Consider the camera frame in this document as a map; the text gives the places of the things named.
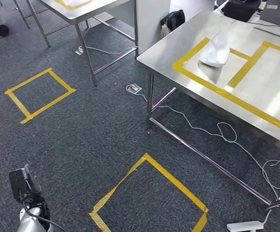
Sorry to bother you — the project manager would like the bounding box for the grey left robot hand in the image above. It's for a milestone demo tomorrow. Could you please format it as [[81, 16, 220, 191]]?
[[23, 164, 43, 201]]

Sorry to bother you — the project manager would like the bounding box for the white curved plastic part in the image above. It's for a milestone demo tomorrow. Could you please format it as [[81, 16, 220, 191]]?
[[198, 31, 230, 68]]

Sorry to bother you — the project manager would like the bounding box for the stainless steel workbench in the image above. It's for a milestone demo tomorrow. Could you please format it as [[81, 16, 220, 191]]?
[[136, 9, 280, 212]]

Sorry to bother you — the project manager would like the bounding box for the yellow tape square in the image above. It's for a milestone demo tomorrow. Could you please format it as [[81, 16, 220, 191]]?
[[89, 152, 209, 232], [5, 67, 76, 125]]

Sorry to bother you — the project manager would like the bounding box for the yellow tape rectangle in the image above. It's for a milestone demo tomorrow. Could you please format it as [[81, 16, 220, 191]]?
[[54, 0, 93, 11]]

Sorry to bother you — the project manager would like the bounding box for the white side panel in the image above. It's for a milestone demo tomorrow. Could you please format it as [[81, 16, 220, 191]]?
[[135, 0, 171, 56]]

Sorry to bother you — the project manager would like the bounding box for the beige plush charm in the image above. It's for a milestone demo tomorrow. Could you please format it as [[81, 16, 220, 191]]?
[[161, 23, 171, 38]]

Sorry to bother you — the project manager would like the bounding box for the black backpack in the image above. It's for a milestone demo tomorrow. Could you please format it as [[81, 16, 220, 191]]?
[[160, 9, 186, 33]]

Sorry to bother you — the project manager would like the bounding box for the white power strip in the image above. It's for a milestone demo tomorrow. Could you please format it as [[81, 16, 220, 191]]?
[[226, 220, 265, 232]]

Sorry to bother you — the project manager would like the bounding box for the yellow tape grid outline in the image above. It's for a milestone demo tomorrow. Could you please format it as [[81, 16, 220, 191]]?
[[172, 37, 280, 137]]

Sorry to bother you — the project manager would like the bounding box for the black equipment bag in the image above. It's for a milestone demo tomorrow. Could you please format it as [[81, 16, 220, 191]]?
[[222, 0, 262, 23]]

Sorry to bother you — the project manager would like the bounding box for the grey open laptop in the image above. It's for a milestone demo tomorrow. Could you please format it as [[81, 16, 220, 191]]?
[[260, 0, 280, 32]]

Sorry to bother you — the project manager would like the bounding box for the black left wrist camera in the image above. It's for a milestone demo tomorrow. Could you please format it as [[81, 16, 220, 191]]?
[[8, 167, 31, 203]]

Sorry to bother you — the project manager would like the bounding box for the thin white cable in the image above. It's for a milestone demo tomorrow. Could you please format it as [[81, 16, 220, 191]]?
[[82, 45, 139, 56]]

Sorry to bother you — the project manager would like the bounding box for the steel frame table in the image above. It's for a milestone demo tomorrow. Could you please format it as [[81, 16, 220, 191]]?
[[12, 0, 139, 87]]

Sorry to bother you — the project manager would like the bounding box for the long white cable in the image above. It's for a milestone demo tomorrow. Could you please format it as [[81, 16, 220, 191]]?
[[128, 85, 280, 225]]

